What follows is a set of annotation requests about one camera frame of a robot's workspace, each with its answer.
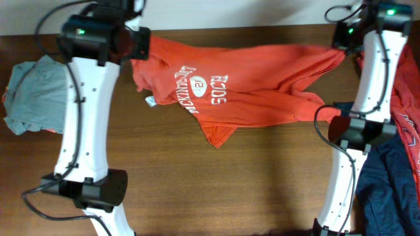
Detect orange printed t-shirt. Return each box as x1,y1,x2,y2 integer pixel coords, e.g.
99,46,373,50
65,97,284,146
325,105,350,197
131,37,345,148

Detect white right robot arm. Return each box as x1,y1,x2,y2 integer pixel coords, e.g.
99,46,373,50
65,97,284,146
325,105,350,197
311,1,413,236

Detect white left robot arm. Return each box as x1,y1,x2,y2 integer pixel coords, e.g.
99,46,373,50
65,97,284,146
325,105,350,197
39,1,150,235

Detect folded grey t-shirt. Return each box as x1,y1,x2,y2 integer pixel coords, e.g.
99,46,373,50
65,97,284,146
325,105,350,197
3,55,66,135

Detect navy blue garment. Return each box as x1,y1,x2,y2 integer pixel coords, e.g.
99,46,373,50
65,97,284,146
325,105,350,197
334,101,420,236

